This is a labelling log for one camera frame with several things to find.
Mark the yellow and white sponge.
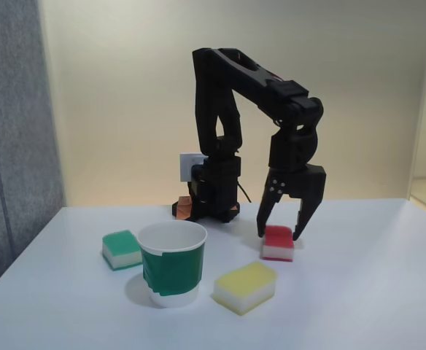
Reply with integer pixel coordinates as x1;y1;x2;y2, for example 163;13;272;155
213;260;279;317

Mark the white wall outlet box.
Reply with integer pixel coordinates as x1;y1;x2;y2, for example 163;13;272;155
179;152;207;182

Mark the black power cable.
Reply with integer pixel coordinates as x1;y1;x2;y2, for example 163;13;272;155
236;178;253;203

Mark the red and white sponge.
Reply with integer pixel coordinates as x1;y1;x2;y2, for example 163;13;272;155
260;225;295;263

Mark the green and white sponge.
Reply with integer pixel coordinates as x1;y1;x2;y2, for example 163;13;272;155
101;229;144;272

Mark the grey fabric partition panel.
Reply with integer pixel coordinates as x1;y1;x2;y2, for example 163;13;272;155
0;0;67;300

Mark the white cup with green tape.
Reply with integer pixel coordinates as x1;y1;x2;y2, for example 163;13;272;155
136;219;209;309

